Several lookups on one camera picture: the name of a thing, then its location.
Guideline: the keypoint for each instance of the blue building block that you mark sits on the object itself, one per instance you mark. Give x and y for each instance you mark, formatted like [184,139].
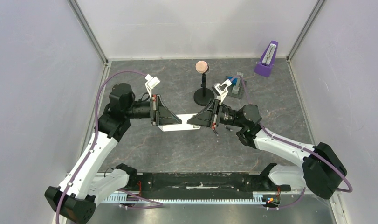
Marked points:
[233,81]

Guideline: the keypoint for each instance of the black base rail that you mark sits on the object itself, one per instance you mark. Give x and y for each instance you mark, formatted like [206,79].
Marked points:
[207,185]

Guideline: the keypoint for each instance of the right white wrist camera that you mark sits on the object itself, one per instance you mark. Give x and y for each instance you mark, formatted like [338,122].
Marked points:
[221,90]

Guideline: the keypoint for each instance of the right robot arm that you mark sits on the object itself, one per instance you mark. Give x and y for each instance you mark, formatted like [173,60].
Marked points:
[316,167]

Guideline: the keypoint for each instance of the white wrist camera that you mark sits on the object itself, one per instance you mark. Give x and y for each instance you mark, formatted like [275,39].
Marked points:
[221,90]
[151,83]

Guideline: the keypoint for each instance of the grey building block baseplate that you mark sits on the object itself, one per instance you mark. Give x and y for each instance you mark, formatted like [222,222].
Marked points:
[240,95]

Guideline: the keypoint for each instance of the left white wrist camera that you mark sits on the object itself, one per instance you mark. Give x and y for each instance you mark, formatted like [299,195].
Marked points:
[151,83]

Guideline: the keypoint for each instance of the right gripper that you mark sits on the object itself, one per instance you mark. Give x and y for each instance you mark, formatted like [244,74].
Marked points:
[214,113]

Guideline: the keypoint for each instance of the white remote control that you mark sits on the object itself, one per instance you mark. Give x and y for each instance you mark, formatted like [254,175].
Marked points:
[183,126]

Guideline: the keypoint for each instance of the purple metronome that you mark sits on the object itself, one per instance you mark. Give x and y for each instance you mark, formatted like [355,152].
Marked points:
[266,62]

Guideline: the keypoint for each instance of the microphone on black stand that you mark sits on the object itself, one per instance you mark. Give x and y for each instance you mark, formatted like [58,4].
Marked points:
[203,95]

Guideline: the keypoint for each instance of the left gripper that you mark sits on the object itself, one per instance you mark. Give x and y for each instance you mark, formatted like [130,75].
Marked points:
[162,115]

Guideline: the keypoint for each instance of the grey building block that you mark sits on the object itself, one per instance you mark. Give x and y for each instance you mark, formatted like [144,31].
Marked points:
[236,88]

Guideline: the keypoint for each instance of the white slotted cable duct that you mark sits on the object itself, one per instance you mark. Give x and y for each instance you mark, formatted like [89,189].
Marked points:
[124,198]

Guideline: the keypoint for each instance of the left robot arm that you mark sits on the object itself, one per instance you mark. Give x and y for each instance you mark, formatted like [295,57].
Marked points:
[77,197]

